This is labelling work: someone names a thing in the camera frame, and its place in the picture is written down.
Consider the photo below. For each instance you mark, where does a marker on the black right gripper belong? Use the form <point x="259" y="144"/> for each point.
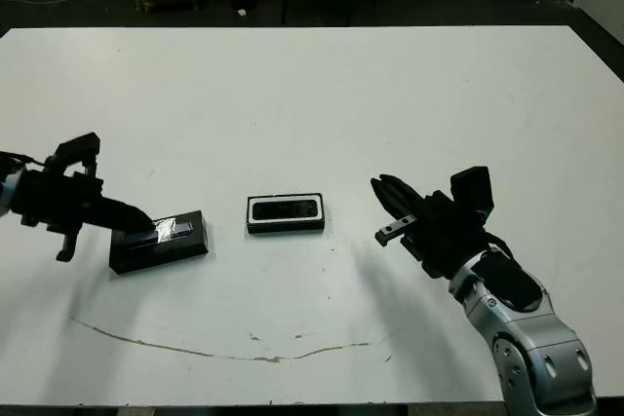
<point x="448" y="240"/>

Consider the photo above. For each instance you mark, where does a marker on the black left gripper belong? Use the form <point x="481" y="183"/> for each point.
<point x="58" y="201"/>

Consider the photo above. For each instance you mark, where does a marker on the black printed box lid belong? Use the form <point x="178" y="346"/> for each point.
<point x="170" y="250"/>

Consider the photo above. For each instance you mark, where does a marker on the black phone-like camera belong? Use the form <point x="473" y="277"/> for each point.
<point x="285" y="210"/>

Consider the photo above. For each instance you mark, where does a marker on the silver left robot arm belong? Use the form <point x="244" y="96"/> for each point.
<point x="7" y="187"/>

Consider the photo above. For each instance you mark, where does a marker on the black box base white insert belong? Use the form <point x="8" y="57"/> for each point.
<point x="285" y="228"/>

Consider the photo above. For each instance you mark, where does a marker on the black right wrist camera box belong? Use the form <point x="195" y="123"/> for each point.
<point x="470" y="192"/>

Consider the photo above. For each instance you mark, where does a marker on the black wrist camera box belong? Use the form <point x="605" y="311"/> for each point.
<point x="470" y="192"/>
<point x="78" y="145"/>

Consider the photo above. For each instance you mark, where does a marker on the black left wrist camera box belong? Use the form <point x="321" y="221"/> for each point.
<point x="78" y="145"/>

